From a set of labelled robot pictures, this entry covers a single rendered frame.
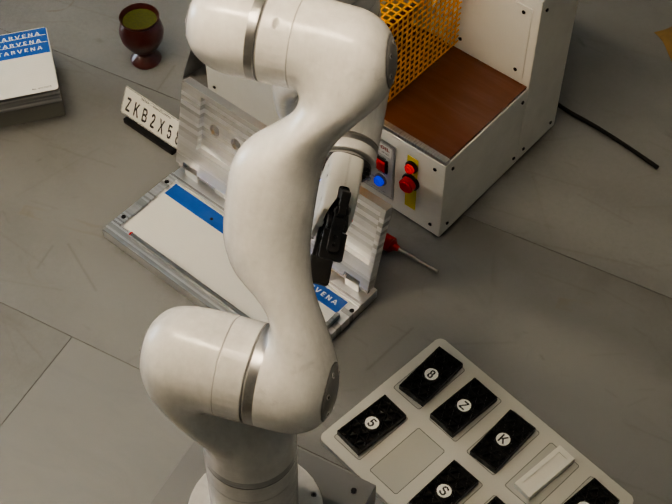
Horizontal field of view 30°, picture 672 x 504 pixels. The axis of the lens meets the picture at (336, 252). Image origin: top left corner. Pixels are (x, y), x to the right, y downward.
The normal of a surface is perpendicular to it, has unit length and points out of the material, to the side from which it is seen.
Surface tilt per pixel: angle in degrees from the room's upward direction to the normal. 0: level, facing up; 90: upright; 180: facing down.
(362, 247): 76
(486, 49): 90
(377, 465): 0
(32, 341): 0
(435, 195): 90
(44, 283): 0
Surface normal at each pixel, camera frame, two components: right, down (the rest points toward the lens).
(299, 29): -0.11, -0.17
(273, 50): -0.25, 0.38
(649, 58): 0.00, -0.62
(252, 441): 0.27, -0.17
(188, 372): -0.22, 0.12
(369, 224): -0.63, 0.44
